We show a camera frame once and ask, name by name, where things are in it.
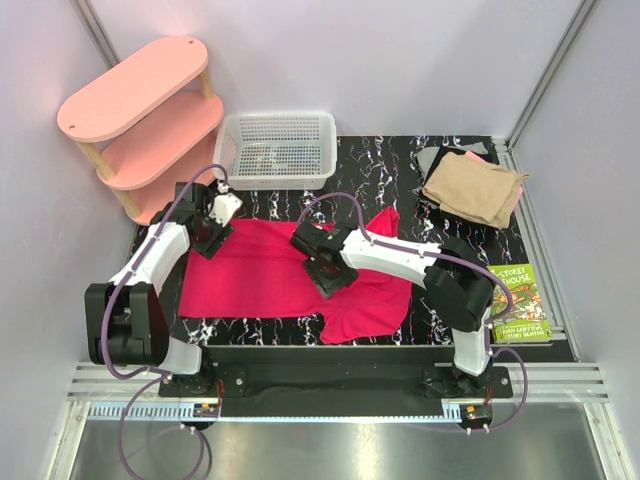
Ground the grey folded cloth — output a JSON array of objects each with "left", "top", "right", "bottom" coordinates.
[{"left": 415, "top": 142, "right": 492, "bottom": 178}]

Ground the pink three-tier shelf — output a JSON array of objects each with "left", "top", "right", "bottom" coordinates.
[{"left": 57, "top": 36, "right": 224, "bottom": 225}]

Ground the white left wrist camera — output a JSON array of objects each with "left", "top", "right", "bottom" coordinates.
[{"left": 207, "top": 193, "right": 243, "bottom": 226}]

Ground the folded beige t shirt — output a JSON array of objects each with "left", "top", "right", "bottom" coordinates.
[{"left": 422, "top": 153, "right": 530, "bottom": 229}]

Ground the red t shirt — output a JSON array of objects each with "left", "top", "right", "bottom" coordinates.
[{"left": 178, "top": 219, "right": 412, "bottom": 344}]

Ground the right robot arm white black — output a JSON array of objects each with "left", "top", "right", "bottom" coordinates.
[{"left": 290, "top": 221, "right": 496, "bottom": 398}]

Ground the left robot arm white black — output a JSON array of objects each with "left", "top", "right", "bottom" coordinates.
[{"left": 84, "top": 182, "right": 242, "bottom": 396}]

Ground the green treehouse book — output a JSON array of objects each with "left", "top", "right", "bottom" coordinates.
[{"left": 489, "top": 263, "right": 552, "bottom": 344}]

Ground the white perforated plastic basket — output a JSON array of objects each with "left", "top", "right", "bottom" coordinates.
[{"left": 212, "top": 111, "right": 337, "bottom": 191}]

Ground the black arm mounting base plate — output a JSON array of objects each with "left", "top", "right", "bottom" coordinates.
[{"left": 160, "top": 346, "right": 513, "bottom": 399}]

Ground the pink folded cloth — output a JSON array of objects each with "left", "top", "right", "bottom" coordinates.
[{"left": 462, "top": 151, "right": 526, "bottom": 201}]

